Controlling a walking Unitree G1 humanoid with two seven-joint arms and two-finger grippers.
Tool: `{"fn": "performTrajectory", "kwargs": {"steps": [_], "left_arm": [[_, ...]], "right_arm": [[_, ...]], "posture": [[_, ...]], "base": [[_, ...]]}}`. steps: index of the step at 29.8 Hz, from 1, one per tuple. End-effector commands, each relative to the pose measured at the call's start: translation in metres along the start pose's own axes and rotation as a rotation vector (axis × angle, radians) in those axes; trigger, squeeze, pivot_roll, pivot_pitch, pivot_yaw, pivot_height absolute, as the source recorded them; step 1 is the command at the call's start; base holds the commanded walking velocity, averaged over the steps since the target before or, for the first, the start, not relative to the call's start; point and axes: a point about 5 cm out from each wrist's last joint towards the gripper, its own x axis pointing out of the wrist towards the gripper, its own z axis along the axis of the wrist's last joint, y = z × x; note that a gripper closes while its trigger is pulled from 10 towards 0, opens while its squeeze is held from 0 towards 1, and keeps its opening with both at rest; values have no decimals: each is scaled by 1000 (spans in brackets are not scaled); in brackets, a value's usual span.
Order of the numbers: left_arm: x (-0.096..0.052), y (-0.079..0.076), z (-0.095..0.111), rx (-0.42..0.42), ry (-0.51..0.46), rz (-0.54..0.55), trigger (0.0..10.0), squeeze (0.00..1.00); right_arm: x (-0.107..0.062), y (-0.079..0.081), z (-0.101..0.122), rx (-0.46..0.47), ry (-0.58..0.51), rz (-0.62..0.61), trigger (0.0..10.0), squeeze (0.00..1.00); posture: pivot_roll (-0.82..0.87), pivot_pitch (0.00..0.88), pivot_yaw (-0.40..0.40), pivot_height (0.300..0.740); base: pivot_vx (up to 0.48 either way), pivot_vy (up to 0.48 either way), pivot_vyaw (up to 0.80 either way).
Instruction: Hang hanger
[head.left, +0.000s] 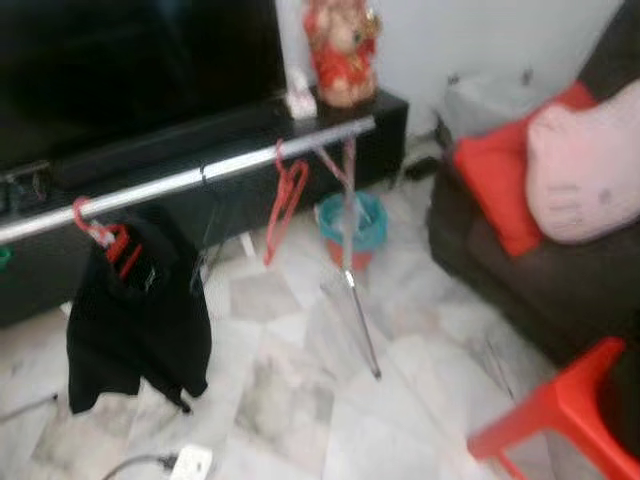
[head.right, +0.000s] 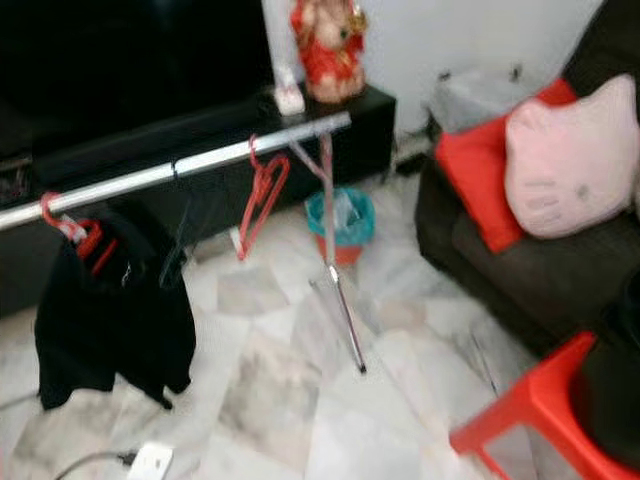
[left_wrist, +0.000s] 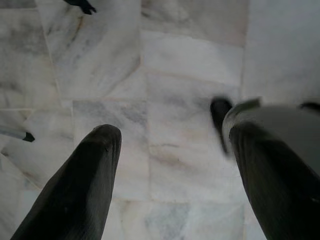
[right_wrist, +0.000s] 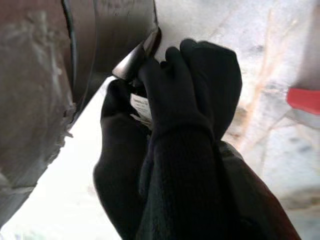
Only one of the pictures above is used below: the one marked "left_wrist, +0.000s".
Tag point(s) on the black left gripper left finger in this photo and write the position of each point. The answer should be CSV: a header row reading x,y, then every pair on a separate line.
x,y
75,195

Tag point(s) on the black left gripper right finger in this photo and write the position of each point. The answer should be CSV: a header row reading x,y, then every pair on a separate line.
x,y
287,200

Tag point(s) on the grey robot left leg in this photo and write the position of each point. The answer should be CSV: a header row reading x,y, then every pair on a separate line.
x,y
287,125

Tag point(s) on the black robot right foot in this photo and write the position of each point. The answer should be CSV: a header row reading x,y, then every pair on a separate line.
x,y
310,105

